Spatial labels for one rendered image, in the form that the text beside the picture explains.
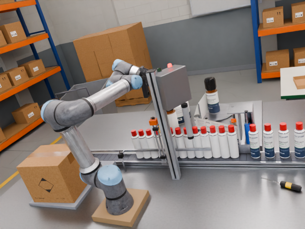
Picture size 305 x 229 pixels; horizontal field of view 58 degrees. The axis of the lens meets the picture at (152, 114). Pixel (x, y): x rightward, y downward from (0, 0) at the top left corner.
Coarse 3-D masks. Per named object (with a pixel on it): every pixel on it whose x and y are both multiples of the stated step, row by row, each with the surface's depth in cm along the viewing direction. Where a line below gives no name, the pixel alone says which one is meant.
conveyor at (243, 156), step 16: (112, 160) 192; (128, 160) 187; (144, 160) 183; (160, 160) 178; (192, 160) 170; (208, 160) 166; (224, 160) 162; (240, 160) 159; (256, 160) 155; (272, 160) 152; (288, 160) 149; (304, 160) 146
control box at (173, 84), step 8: (168, 72) 139; (176, 72) 141; (184, 72) 144; (160, 80) 137; (168, 80) 139; (176, 80) 142; (184, 80) 145; (160, 88) 140; (168, 88) 140; (176, 88) 143; (184, 88) 146; (160, 96) 143; (168, 96) 141; (176, 96) 144; (184, 96) 147; (168, 104) 142; (176, 104) 145
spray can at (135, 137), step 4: (132, 132) 178; (136, 132) 180; (132, 136) 180; (136, 136) 179; (132, 140) 181; (136, 140) 179; (136, 144) 180; (140, 144) 182; (136, 148) 182; (140, 148) 182; (136, 152) 184; (140, 152) 183; (140, 156) 184
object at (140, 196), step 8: (136, 192) 157; (144, 192) 156; (104, 200) 157; (136, 200) 151; (144, 200) 152; (104, 208) 151; (136, 208) 145; (96, 216) 147; (104, 216) 145; (112, 216) 144; (120, 216) 143; (128, 216) 141; (136, 216) 143; (120, 224) 141; (128, 224) 139
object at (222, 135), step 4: (220, 128) 156; (224, 128) 157; (220, 132) 158; (224, 132) 158; (220, 136) 158; (224, 136) 157; (220, 140) 159; (224, 140) 158; (220, 144) 161; (224, 144) 159; (228, 144) 161; (220, 148) 162; (224, 148) 160; (228, 148) 161; (224, 152) 161; (228, 152) 162; (224, 156) 163; (228, 156) 163
